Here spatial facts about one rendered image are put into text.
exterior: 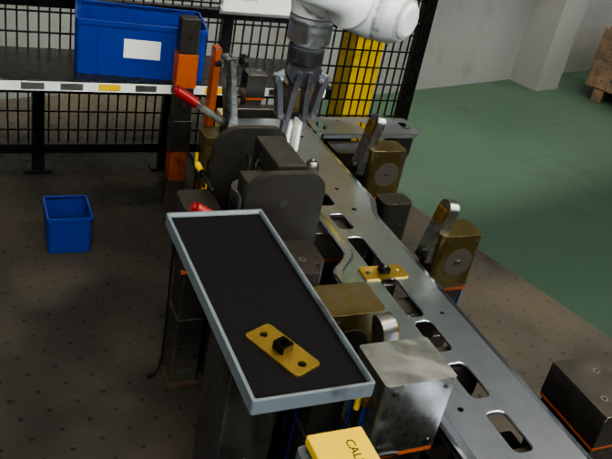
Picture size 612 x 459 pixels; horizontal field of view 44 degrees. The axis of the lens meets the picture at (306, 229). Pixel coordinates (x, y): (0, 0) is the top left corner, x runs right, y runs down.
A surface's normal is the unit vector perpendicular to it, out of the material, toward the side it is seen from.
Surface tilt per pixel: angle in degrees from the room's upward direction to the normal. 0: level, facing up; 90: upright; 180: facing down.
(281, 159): 0
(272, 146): 0
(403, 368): 0
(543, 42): 90
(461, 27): 90
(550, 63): 90
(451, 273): 90
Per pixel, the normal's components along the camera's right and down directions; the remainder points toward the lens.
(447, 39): 0.61, 0.48
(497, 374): 0.18, -0.85
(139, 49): 0.25, 0.52
